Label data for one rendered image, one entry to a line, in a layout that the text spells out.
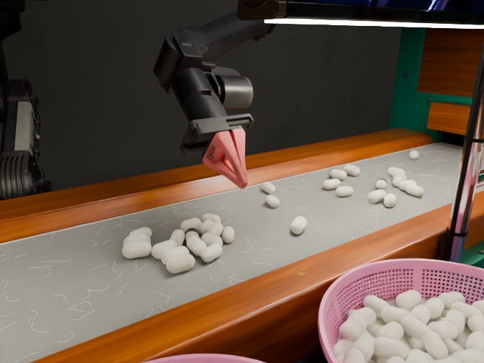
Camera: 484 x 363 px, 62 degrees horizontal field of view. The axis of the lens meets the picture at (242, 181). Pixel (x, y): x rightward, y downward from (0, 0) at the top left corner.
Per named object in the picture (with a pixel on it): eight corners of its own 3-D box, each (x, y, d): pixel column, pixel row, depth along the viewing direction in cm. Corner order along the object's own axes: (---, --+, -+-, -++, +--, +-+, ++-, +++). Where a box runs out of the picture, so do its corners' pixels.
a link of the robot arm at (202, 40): (252, 22, 98) (274, -18, 91) (270, 37, 98) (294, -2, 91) (142, 78, 67) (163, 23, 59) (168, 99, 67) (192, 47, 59)
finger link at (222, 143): (281, 166, 55) (251, 115, 59) (239, 175, 51) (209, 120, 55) (262, 192, 60) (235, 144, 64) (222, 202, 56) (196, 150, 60)
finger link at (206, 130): (268, 169, 54) (238, 117, 58) (222, 178, 50) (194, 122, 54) (249, 196, 59) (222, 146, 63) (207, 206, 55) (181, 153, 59)
